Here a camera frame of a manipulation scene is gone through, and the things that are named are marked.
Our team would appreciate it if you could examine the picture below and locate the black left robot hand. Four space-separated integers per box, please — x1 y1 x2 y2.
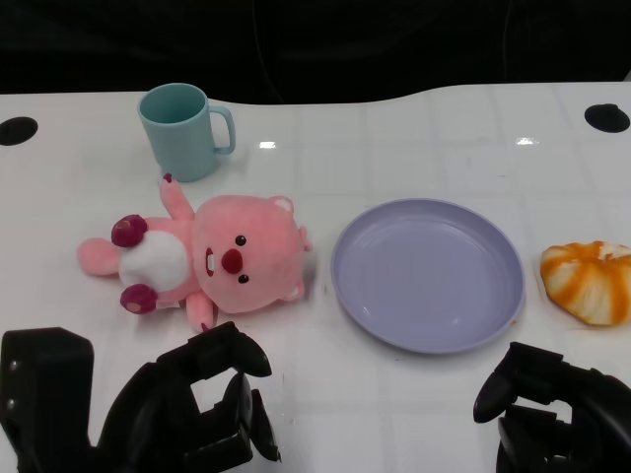
91 321 283 473

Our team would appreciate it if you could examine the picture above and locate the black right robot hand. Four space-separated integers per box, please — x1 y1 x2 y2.
472 341 631 473

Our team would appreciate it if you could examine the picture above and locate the pink plush beaver doll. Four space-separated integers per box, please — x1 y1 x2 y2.
77 171 316 334

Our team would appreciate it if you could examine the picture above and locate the purple plastic plate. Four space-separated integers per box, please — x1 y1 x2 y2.
329 197 526 356

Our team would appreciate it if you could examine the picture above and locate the orange and white bread toy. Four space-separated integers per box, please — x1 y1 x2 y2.
539 239 631 327

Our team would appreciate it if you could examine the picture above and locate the teal plastic mug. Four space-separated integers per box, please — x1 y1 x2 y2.
136 82 237 183

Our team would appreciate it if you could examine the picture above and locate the black backdrop cloth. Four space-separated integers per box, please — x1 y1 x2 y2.
0 0 631 105

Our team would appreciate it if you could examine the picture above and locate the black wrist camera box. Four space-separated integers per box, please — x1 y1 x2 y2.
0 326 96 473

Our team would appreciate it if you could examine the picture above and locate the black table cable grommet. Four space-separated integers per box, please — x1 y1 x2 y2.
584 102 630 133
0 116 39 147

